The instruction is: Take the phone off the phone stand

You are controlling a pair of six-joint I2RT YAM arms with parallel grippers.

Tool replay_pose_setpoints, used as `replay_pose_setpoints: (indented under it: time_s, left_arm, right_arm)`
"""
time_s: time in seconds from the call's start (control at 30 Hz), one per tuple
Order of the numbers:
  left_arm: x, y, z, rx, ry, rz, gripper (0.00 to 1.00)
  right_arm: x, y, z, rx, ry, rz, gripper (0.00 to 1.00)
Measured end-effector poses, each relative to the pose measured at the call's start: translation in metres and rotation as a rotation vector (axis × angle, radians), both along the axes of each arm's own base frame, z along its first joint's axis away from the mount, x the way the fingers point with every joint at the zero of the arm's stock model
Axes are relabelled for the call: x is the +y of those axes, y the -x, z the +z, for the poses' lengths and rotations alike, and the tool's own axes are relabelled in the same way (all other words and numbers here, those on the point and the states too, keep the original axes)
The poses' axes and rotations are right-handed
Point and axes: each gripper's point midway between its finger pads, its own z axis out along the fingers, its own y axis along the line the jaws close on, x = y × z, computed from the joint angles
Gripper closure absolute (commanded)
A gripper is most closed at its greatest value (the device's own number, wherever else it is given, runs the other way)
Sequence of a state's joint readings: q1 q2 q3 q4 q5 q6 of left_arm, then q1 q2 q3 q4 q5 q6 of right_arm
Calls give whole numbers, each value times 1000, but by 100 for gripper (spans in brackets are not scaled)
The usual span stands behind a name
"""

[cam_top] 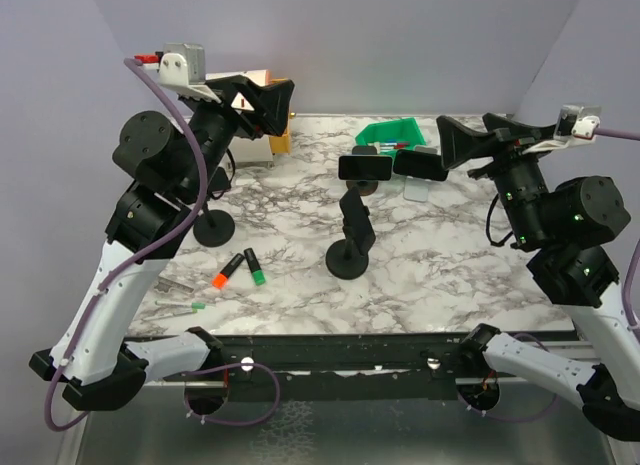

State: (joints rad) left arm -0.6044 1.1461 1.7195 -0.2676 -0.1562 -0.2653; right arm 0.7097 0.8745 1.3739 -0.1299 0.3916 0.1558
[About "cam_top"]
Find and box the green plastic bin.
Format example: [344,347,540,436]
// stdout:
[355,118,429,148]

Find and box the orange highlighter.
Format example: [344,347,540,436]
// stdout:
[211,253,245,290]

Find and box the orange drawer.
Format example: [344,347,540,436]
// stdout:
[267,71,292,155]

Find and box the white cylindrical drawer box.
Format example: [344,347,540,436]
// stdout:
[206,69,274,168]

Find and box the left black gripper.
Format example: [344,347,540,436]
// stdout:
[181,74,294,200]

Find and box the black phone stand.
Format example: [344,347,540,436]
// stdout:
[193,167,235,248]
[325,225,369,280]

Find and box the silver phone stand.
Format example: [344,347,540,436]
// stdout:
[404,145,437,202]

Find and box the round wooden base stand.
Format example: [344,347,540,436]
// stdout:
[346,180,379,197]

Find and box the green highlighter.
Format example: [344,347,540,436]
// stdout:
[244,248,266,286]

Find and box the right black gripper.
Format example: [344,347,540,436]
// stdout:
[435,111,554,246]

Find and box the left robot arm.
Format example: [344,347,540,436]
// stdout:
[29,75,294,415]

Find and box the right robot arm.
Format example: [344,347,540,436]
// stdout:
[436,105,639,442]

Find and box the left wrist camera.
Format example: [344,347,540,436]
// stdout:
[134,43,214,101]

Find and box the black phone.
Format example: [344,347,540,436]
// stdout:
[339,188,376,255]

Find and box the black mounting rail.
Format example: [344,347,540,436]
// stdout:
[124,332,521,404]

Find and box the phone on wooden stand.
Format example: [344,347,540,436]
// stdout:
[338,155,393,181]

